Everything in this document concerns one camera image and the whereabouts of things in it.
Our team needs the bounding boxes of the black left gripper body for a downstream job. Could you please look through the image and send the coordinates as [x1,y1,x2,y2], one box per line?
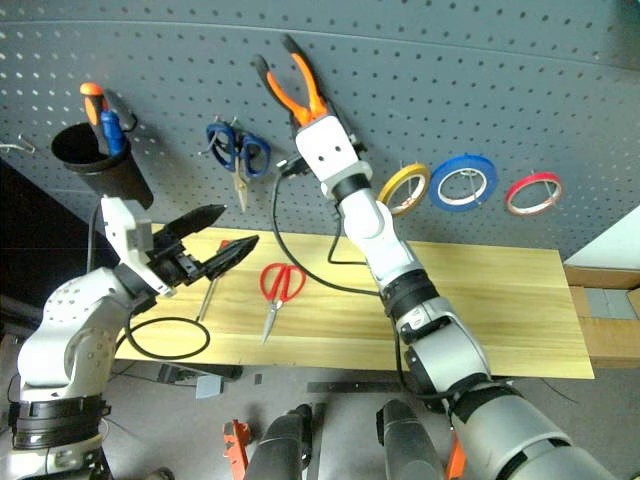
[145,233,208,290]

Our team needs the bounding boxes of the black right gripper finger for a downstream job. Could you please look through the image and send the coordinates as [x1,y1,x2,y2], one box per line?
[327,101,365,154]

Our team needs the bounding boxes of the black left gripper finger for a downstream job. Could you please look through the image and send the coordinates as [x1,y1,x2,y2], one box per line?
[161,203,229,247]
[201,234,261,282]

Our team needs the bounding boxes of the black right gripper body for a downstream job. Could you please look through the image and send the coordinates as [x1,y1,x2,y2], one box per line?
[276,155,309,179]

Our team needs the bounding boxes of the orange and black pliers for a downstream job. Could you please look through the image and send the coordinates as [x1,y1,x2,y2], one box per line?
[249,33,331,129]

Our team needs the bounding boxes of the yellow tape roll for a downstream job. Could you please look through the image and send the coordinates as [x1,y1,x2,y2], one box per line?
[377,162,432,217]

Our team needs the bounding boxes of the blue tape roll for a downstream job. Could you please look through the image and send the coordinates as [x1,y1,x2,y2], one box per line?
[428,153,499,212]

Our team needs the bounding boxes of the grey perforated pegboard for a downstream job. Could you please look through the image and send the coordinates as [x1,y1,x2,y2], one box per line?
[0,0,640,261]

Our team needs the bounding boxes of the red tape roll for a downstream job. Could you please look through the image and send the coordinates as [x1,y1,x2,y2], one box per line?
[504,171,564,217]

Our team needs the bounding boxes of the bare metal pegboard hook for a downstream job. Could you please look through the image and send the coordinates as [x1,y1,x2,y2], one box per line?
[0,133,36,155]

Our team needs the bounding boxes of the black conical tool cup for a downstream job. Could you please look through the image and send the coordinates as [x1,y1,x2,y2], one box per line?
[50,122,155,211]

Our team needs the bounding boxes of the small grey floor box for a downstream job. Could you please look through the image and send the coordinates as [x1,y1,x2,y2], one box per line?
[194,374,222,400]

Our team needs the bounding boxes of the orange and black screwdriver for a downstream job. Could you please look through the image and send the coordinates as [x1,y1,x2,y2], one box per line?
[79,82,111,156]

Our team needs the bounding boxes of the dark rounded shape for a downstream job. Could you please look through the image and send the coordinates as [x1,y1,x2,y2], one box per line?
[244,403,314,480]
[374,398,446,480]

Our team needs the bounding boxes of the white flat board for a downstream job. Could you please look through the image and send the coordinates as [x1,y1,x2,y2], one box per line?
[563,204,640,274]

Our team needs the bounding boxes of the brown cardboard box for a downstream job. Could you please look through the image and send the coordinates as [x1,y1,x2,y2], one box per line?
[564,264,640,369]

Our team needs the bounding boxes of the red handled screwdriver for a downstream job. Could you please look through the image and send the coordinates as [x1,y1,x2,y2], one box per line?
[194,239,234,324]

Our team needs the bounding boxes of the blue handled scissors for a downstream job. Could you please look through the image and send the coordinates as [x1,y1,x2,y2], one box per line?
[198,117,274,214]

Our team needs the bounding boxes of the red handled scissors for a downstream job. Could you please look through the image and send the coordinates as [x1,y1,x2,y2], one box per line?
[258,262,307,346]

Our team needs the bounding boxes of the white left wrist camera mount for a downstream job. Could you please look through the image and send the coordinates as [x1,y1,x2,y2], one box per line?
[99,196,177,296]

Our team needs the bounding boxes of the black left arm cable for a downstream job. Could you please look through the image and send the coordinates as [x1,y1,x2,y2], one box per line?
[85,199,212,361]

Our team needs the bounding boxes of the blue handled screwdriver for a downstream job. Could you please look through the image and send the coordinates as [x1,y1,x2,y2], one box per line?
[99,109,127,159]

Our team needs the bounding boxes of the orange bracket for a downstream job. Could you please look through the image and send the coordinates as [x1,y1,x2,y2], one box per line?
[222,418,251,476]
[444,432,467,480]

